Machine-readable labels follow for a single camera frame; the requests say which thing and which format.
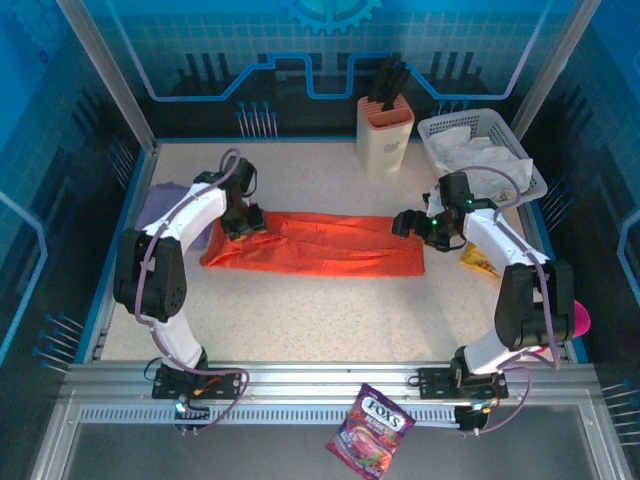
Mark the orange printed t-shirt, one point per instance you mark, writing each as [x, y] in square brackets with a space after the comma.
[325, 245]

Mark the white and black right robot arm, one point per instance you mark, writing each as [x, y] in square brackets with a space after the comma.
[500, 240]

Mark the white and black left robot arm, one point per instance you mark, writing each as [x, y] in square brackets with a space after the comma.
[200, 205]

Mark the yellow snack packet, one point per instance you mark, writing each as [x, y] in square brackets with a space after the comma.
[477, 260]

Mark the purple folded t-shirt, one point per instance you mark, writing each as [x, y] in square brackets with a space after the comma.
[157, 205]

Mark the cream and pink knife block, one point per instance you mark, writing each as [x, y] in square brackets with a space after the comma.
[380, 145]

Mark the white crumpled t-shirt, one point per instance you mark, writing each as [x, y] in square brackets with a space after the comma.
[480, 155]

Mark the white plastic basket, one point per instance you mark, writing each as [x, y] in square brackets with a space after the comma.
[492, 127]

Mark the pink plastic goblet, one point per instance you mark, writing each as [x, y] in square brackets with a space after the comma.
[582, 320]

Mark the black controller module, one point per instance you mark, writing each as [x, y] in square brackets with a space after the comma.
[472, 417]
[192, 417]

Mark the purple Fox's candy bag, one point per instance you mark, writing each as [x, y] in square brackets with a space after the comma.
[370, 430]

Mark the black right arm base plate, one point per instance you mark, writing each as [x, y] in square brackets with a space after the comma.
[432, 382]

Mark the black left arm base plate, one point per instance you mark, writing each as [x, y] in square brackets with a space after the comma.
[225, 385]

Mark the aluminium frame rail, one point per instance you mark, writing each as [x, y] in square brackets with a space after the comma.
[320, 380]

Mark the aluminium frame post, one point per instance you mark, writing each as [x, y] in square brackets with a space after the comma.
[550, 70]
[107, 75]

